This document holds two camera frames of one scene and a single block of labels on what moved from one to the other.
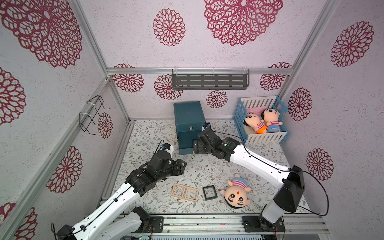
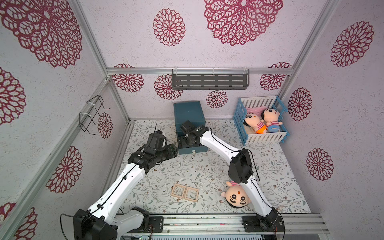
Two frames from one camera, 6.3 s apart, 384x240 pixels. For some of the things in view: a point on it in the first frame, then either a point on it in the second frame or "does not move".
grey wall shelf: x=207 y=79 does not move
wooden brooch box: x=191 y=194 does not move
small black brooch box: x=198 y=147 → x=183 y=143
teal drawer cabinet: x=189 y=119 does not move
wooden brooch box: x=178 y=190 does not move
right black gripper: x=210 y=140 → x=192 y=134
